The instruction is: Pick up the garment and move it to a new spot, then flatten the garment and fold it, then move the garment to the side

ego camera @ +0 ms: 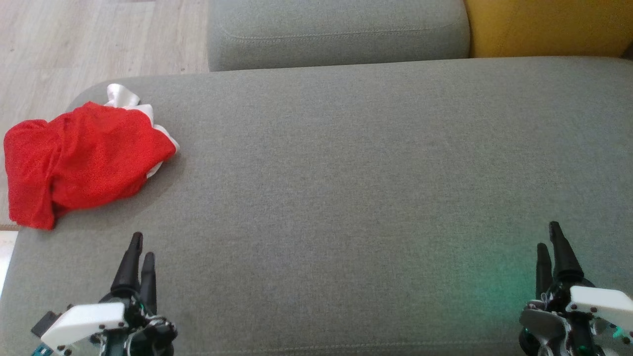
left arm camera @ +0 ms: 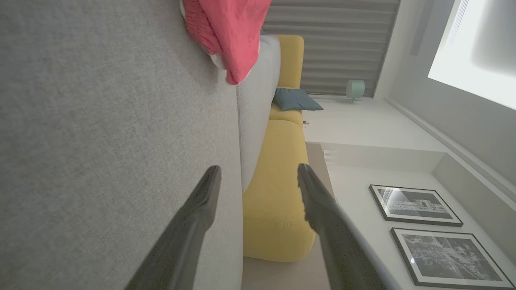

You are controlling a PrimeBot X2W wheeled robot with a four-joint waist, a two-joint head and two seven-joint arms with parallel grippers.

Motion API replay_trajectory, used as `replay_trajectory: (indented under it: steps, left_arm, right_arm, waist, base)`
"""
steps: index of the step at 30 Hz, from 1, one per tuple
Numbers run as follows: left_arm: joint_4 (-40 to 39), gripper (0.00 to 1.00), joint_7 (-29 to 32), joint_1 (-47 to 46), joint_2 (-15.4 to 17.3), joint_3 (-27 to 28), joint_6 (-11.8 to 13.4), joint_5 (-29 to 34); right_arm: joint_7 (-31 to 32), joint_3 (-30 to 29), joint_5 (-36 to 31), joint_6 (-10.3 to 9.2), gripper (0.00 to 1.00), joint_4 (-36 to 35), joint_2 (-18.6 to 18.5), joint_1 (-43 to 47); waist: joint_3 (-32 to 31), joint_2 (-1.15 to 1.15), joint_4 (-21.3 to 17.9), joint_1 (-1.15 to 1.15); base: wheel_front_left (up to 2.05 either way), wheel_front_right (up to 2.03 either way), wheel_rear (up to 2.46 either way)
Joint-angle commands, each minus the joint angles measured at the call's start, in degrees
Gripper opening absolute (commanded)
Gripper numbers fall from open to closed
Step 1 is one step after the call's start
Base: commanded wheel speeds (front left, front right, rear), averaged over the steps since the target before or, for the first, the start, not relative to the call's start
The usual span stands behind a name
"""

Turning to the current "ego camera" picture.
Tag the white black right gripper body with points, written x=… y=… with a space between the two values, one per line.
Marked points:
x=598 y=304

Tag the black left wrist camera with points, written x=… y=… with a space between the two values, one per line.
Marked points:
x=44 y=324

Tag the red basketball jersey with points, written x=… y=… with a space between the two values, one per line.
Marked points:
x=29 y=173

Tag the grey sofa back cushion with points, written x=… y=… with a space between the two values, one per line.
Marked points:
x=336 y=29

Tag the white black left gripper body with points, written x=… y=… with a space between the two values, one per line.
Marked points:
x=84 y=321

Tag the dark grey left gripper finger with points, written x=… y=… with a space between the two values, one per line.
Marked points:
x=148 y=282
x=129 y=267

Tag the red shorts white band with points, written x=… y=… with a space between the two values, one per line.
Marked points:
x=109 y=148

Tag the grey sofa seat cushion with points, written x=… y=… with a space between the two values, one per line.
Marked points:
x=346 y=198

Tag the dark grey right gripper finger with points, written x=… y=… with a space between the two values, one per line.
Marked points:
x=564 y=262
x=544 y=272

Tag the yellow sofa cushion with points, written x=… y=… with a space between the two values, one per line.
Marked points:
x=544 y=24

